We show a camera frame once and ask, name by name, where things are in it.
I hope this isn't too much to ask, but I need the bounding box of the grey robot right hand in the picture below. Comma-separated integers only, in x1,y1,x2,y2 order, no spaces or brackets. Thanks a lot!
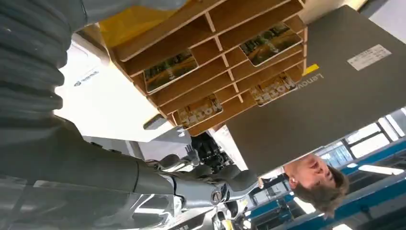
0,115,259,230

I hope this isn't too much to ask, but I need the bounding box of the black background machine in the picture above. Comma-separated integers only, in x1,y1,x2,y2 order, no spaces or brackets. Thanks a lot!
185,132,234,173

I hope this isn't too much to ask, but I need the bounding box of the gold hotel card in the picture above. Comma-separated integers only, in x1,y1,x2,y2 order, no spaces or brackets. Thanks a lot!
175,94,224,128
248,72,298,107

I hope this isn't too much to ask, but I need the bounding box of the card with landscape print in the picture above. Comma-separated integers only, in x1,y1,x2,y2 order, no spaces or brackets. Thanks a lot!
143,50,199,94
239,21,303,67

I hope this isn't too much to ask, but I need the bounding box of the wooden card box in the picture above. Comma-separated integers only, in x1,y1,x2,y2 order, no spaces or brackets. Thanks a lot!
106,0,309,138

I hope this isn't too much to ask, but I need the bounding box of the person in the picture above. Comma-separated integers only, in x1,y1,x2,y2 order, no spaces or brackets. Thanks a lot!
258,153,350,219

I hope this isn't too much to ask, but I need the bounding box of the grey laptop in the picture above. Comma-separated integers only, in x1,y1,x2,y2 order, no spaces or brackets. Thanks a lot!
226,4,406,176

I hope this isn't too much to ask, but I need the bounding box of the window with dark frame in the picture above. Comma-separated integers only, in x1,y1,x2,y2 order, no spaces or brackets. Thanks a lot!
320,108,406,166

